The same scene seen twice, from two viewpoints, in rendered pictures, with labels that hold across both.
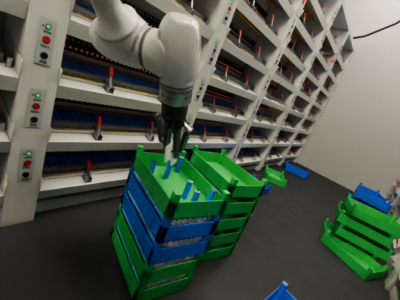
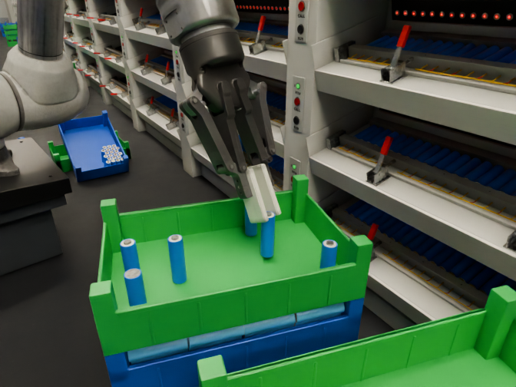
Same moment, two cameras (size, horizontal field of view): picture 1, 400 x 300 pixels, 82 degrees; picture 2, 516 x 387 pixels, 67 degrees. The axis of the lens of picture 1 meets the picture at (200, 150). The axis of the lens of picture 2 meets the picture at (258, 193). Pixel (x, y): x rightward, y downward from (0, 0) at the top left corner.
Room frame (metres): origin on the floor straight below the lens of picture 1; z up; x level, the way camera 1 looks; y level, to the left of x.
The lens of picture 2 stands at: (0.91, -0.33, 0.65)
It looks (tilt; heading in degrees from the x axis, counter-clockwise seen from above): 27 degrees down; 113
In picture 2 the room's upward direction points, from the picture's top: straight up
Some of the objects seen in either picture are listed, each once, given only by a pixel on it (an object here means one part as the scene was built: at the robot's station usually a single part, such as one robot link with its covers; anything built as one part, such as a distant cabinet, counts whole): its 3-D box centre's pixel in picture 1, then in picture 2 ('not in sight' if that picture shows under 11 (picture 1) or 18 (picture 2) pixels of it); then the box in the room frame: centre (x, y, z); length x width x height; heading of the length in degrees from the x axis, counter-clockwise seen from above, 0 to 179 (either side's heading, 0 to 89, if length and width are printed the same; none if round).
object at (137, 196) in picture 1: (169, 197); (227, 293); (0.70, 0.04, 0.28); 0.30 x 0.20 x 0.08; 40
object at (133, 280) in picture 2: (209, 198); (137, 297); (0.66, -0.08, 0.36); 0.02 x 0.02 x 0.06
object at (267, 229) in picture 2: (168, 168); (267, 233); (0.74, 0.08, 0.36); 0.02 x 0.02 x 0.06
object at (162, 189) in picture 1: (177, 178); (225, 246); (0.70, 0.04, 0.36); 0.30 x 0.20 x 0.08; 40
